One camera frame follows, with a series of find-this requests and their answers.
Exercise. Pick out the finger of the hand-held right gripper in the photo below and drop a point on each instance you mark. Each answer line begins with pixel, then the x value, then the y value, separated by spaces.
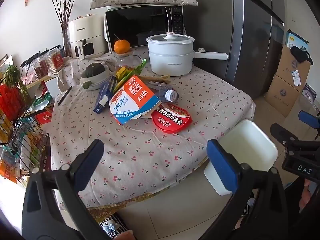
pixel 283 135
pixel 308 121

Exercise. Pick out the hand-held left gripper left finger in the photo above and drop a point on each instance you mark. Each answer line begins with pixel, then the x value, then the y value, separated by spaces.
pixel 87 165

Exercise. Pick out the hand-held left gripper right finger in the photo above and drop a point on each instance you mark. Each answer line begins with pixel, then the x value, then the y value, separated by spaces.
pixel 222 166

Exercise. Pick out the green snack bag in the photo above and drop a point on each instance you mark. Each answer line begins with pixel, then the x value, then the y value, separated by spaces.
pixel 136 70

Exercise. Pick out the small printed pack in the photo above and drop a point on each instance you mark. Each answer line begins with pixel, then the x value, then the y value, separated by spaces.
pixel 309 93

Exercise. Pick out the large cardboard box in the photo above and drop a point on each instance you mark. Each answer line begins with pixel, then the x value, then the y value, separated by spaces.
pixel 285 97

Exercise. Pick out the striped slipper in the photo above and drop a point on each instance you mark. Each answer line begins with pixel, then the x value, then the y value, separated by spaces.
pixel 248 206
pixel 111 224

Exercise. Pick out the cherry print tablecloth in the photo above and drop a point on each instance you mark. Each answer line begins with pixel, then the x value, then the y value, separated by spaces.
pixel 140 155

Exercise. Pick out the red packet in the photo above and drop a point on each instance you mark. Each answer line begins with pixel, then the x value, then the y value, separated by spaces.
pixel 43 118

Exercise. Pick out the black cloth item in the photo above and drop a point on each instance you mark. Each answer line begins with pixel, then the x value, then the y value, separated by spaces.
pixel 301 53

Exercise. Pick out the blue snack box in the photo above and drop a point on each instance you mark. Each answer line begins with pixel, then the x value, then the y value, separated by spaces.
pixel 102 97

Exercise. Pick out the red instant food bowl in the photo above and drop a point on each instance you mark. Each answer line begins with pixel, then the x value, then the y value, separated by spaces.
pixel 170 120

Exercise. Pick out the black pen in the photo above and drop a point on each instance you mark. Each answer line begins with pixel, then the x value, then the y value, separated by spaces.
pixel 64 96

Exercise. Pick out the white and orange rice carton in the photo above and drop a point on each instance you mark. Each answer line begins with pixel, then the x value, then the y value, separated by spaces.
pixel 135 100

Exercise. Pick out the blue and white box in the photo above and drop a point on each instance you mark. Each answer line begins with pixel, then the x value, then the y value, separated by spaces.
pixel 296 37

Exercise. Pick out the clear plastic bottle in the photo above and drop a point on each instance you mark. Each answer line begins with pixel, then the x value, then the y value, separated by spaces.
pixel 165 92

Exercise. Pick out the dark green pumpkin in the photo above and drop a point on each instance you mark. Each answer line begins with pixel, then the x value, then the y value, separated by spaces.
pixel 93 70

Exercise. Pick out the yellow wrapper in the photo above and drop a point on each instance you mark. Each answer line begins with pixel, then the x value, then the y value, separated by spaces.
pixel 121 73

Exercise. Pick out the grey refrigerator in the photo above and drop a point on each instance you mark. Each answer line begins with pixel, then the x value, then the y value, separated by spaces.
pixel 250 42

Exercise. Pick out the beige bread packet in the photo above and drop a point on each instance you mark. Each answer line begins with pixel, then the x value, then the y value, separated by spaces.
pixel 160 78

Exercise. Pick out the glass jar with red label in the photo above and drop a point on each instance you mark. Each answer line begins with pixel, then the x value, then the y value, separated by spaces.
pixel 56 60

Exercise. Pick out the glass jar with wooden lid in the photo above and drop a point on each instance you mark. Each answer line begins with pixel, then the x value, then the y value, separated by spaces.
pixel 125 61

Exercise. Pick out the glass storage jar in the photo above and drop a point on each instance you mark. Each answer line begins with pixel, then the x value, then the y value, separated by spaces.
pixel 43 63

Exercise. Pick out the green leafy vegetable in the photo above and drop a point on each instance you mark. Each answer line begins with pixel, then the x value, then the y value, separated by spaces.
pixel 15 77

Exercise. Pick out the white electric cooking pot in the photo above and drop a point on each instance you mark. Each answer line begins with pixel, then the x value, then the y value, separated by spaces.
pixel 170 60

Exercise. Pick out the large orange with stem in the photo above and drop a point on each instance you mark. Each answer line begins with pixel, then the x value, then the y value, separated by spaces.
pixel 122 46

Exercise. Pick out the cream air fryer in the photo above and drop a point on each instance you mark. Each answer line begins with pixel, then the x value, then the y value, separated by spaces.
pixel 85 32

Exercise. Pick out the black microwave oven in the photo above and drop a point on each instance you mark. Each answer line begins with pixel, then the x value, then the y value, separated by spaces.
pixel 140 22

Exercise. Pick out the dry twig bundle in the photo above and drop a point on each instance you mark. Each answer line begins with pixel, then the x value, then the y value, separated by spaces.
pixel 63 7

